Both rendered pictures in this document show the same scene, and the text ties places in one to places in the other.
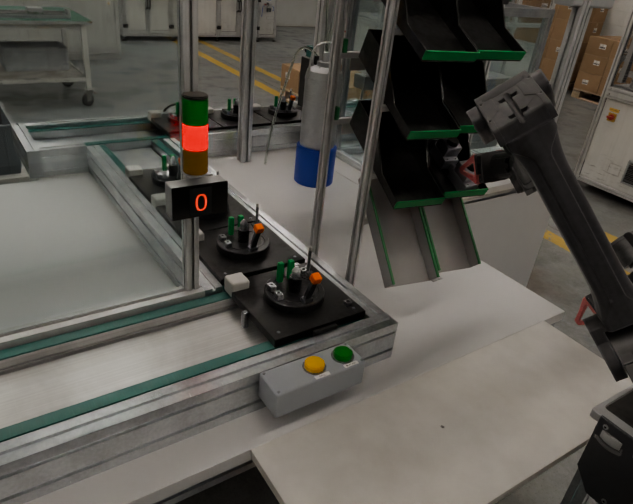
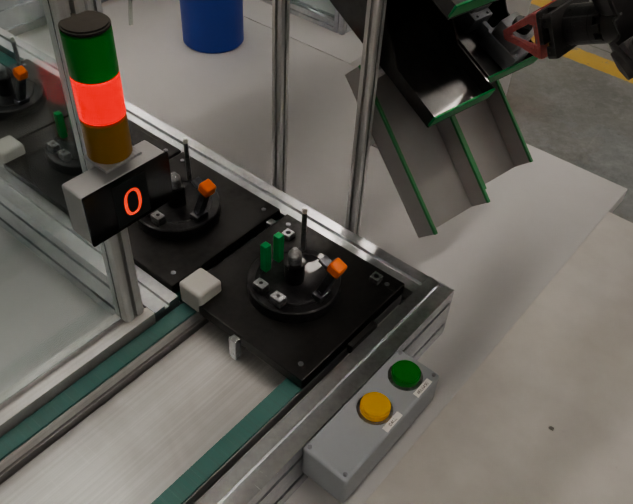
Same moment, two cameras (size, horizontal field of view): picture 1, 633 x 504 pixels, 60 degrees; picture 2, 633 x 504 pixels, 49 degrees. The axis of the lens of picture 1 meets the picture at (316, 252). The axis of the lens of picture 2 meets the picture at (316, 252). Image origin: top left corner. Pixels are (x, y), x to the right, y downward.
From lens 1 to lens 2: 42 cm
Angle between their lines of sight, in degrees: 19
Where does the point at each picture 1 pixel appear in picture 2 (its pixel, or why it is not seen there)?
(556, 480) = not seen: hidden behind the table
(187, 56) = not seen: outside the picture
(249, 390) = (291, 473)
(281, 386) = (344, 462)
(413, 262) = (447, 186)
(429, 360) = (494, 322)
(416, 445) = (531, 470)
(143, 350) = (98, 448)
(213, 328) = (188, 371)
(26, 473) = not seen: outside the picture
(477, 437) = (599, 430)
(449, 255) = (486, 157)
